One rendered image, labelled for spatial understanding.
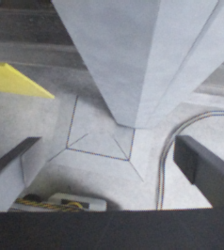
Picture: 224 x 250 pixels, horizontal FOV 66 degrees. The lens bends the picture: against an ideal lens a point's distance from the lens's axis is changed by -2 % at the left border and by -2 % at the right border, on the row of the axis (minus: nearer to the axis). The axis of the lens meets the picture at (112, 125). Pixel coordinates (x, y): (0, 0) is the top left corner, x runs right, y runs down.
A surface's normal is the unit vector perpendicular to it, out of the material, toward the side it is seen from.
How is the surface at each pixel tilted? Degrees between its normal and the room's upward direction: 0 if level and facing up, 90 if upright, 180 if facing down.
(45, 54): 0
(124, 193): 0
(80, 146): 7
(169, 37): 90
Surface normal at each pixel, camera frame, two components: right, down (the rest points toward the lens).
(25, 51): -0.11, -0.14
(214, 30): 0.03, 0.99
